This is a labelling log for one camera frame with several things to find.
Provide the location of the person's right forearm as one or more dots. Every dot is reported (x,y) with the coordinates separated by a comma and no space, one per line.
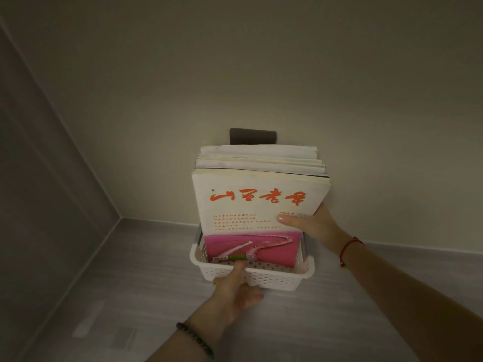
(407,305)

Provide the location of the person's left forearm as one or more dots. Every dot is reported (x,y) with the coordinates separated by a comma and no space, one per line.
(181,348)

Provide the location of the white magazine with red title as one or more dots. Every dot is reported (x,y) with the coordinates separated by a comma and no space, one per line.
(260,186)

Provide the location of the dark wall socket plate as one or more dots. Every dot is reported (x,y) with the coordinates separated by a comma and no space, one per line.
(252,135)

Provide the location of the white perforated plastic basket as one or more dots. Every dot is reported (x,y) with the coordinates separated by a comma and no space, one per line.
(271,277)

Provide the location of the person's right thumb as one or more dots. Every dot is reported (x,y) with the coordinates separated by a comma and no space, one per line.
(294,221)

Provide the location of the stack of white magazines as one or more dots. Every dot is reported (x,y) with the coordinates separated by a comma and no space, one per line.
(260,158)

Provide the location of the person's right hand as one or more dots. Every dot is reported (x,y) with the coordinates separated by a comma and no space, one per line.
(320,228)

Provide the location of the person's left hand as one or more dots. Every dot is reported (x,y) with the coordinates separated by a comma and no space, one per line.
(226,301)

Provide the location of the person's left thumb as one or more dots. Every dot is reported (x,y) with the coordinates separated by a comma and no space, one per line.
(238,272)

